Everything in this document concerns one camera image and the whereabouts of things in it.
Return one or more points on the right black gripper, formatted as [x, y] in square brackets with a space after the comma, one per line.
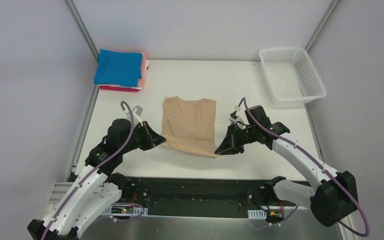
[233, 139]

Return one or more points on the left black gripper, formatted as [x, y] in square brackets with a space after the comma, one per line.
[147, 135]

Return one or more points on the beige t shirt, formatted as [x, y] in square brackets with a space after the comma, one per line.
[189, 126]

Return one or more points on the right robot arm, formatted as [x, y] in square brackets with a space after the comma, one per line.
[331, 195]

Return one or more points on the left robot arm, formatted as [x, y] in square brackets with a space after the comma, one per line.
[97, 186]

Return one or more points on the pink folded t shirt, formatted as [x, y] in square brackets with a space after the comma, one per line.
[143, 71]

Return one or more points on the red folded t shirt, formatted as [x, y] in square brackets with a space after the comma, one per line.
[119, 89]

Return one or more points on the blue folded t shirt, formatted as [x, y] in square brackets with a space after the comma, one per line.
[118, 68]

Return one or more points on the white plastic basket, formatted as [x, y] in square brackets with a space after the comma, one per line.
[291, 76]

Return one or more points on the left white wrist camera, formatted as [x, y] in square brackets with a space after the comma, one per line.
[135, 116]

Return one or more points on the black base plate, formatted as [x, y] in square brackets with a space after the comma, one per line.
[207, 198]

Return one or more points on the left white cable duct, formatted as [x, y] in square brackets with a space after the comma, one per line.
[124, 211]

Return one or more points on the white cable duct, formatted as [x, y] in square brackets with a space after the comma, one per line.
[124, 211]
[257, 214]

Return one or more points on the right white cable duct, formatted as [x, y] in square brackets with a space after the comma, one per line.
[257, 214]

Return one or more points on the left aluminium frame post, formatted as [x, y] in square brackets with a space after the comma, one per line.
[76, 16]

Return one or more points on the aluminium frame post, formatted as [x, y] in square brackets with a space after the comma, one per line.
[76, 16]
[321, 24]

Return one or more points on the right aluminium frame post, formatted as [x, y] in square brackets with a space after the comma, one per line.
[321, 24]

